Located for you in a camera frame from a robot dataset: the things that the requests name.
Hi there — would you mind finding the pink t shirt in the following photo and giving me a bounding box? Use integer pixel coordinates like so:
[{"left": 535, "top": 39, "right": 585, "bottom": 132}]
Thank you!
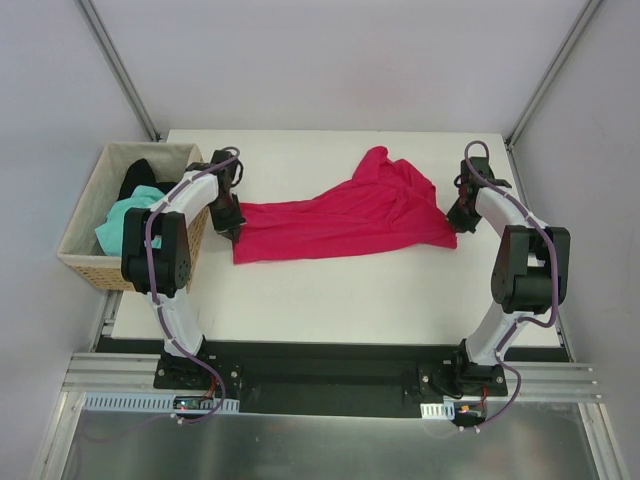
[{"left": 233, "top": 146, "right": 457, "bottom": 265}]

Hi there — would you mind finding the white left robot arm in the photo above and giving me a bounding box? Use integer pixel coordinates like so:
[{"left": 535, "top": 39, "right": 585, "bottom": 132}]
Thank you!
[{"left": 121, "top": 146, "right": 246, "bottom": 389}]

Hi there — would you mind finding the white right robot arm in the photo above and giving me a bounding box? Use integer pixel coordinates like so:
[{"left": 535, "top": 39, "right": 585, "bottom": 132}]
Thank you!
[{"left": 446, "top": 157, "right": 571, "bottom": 395}]

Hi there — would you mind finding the black t shirt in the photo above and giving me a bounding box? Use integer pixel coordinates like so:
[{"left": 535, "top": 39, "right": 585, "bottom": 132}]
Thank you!
[{"left": 118, "top": 158, "right": 177, "bottom": 200}]

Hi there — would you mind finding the teal t shirt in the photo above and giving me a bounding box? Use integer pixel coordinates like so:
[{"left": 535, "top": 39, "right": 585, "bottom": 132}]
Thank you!
[{"left": 95, "top": 185, "right": 164, "bottom": 257}]

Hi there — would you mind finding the wicker laundry basket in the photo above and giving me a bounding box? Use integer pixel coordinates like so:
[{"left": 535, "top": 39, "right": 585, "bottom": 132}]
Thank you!
[{"left": 57, "top": 142, "right": 203, "bottom": 291}]

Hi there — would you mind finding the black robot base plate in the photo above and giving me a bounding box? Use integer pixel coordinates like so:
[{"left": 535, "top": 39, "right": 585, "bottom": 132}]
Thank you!
[{"left": 153, "top": 341, "right": 508, "bottom": 418}]

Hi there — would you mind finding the right white cable duct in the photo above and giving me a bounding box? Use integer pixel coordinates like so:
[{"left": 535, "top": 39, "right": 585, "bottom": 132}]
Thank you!
[{"left": 420, "top": 402, "right": 455, "bottom": 421}]

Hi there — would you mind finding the white cable duct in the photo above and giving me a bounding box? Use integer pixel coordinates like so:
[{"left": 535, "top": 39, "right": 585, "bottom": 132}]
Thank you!
[
  {"left": 84, "top": 393, "right": 240, "bottom": 415},
  {"left": 420, "top": 402, "right": 455, "bottom": 421}
]

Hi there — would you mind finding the left white cable duct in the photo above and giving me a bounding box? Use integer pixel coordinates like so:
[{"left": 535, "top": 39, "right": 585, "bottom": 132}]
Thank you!
[{"left": 84, "top": 393, "right": 240, "bottom": 415}]

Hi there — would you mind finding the left aluminium frame post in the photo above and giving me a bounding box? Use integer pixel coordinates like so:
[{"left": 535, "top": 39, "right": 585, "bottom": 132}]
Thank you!
[{"left": 75, "top": 0, "right": 162, "bottom": 142}]

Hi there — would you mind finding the aluminium frame post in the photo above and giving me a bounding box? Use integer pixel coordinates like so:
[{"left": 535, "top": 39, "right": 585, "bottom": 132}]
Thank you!
[
  {"left": 75, "top": 0, "right": 162, "bottom": 142},
  {"left": 505, "top": 0, "right": 606, "bottom": 152}
]

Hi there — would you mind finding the right aluminium frame post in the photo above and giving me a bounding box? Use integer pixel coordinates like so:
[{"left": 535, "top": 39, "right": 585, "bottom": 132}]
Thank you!
[{"left": 505, "top": 0, "right": 606, "bottom": 152}]

